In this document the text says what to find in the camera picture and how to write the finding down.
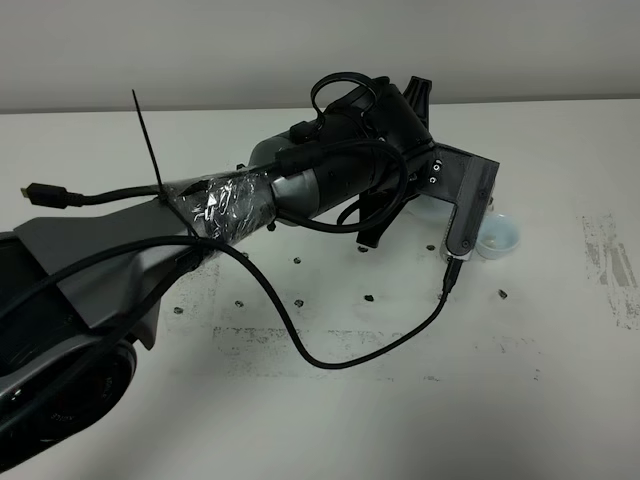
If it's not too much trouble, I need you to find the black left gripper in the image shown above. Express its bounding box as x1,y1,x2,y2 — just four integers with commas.
349,74,434,248

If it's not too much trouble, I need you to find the pale blue porcelain teapot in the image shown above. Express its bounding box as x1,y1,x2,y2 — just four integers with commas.
406,195,453,224

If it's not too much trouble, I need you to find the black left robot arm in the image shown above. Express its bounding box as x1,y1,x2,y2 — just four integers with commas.
1,72,433,470

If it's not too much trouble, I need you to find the pale blue teacup far right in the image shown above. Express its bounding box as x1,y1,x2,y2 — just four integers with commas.
475,213,521,260

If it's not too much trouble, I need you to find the black zip tie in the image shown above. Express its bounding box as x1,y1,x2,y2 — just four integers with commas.
131,89,167,203

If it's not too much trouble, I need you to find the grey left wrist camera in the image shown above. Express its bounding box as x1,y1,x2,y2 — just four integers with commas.
418,144,500,259

